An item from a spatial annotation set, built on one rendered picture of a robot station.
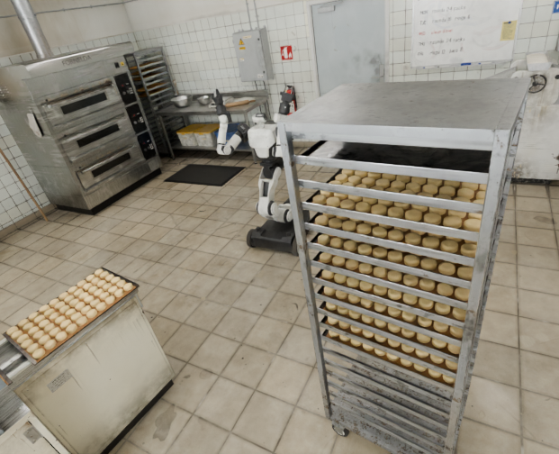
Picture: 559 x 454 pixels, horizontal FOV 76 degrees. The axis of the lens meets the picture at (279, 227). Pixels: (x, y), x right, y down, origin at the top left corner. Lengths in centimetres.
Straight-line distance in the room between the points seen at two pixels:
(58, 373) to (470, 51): 510
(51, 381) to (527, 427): 250
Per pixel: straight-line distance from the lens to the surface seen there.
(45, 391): 226
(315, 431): 243
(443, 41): 532
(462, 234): 115
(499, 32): 528
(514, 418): 260
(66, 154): 550
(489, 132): 98
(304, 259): 143
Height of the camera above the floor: 214
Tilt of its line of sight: 32 degrees down
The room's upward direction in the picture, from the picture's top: 11 degrees counter-clockwise
